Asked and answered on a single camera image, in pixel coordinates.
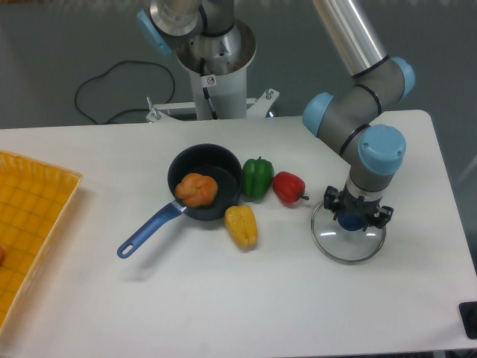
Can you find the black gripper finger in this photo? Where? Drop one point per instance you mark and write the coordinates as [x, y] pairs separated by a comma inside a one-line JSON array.
[[332, 201], [377, 216]]

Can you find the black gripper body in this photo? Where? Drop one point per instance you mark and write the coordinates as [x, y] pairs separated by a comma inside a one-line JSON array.
[[356, 206]]

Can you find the glass pot lid blue knob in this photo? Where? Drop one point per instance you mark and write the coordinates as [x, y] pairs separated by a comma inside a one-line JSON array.
[[343, 246]]

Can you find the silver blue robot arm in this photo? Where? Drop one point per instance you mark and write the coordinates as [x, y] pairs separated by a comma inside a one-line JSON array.
[[345, 122]]

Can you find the red bell pepper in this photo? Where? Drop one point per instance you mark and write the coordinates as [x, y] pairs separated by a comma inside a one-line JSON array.
[[289, 188]]

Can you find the green bell pepper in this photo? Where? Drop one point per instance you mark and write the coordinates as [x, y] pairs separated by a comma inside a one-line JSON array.
[[257, 176]]

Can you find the yellow bell pepper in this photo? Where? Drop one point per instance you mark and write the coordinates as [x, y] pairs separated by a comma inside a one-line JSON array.
[[240, 223]]

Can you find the black device at table edge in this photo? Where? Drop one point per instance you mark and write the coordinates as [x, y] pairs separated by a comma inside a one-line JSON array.
[[468, 311]]

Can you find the orange bread roll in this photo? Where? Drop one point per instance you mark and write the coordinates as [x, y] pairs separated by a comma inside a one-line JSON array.
[[196, 190]]

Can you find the yellow woven basket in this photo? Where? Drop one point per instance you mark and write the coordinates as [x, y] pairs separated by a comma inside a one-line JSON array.
[[34, 197]]

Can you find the dark pot blue handle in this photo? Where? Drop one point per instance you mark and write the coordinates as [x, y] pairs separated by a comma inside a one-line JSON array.
[[205, 159]]

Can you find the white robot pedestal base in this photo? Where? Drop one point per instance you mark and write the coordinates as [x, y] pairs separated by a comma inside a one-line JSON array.
[[217, 68]]

